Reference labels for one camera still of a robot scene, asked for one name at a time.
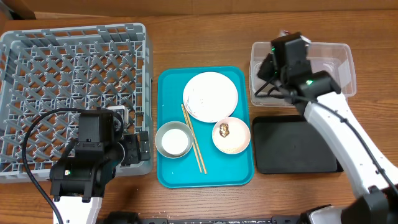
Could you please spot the clear plastic waste bin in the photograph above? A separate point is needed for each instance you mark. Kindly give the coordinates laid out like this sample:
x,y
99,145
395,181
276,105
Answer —
x,y
335,58

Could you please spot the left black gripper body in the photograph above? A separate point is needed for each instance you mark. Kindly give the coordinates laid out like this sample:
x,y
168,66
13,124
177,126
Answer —
x,y
143,145

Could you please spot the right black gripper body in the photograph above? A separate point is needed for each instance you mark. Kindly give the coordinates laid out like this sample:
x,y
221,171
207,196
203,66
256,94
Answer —
x,y
266,71

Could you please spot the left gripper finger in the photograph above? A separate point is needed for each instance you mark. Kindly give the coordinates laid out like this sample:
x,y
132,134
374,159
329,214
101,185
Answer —
x,y
145,156
144,141

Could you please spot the teal plastic serving tray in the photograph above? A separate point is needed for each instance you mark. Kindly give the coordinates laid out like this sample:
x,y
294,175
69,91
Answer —
x,y
222,169

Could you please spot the small pink bowl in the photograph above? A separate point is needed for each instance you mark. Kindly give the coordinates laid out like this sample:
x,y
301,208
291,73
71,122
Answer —
x,y
238,139

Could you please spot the grey plastic dish rack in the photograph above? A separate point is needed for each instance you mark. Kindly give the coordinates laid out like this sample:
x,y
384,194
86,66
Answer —
x,y
46,74

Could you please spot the white paper cup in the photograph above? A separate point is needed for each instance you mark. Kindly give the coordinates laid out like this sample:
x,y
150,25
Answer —
x,y
175,142

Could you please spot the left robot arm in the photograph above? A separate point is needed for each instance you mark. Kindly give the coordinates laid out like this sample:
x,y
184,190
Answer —
x,y
89,162

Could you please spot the black rectangular tray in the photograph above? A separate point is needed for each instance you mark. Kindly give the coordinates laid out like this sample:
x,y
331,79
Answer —
x,y
290,145

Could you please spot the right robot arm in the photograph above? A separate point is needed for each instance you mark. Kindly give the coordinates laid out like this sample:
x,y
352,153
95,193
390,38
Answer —
x,y
318,97

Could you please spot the large white round plate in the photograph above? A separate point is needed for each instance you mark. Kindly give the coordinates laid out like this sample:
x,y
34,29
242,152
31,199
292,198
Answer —
x,y
210,97

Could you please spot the brown food scrap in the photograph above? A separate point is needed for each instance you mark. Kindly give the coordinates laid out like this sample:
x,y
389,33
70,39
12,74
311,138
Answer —
x,y
224,130

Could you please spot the grey shallow bowl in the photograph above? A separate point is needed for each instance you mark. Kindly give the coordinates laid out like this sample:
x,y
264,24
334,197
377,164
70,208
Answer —
x,y
172,125

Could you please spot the wooden chopstick right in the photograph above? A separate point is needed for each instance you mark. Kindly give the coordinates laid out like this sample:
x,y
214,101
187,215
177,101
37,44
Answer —
x,y
196,148

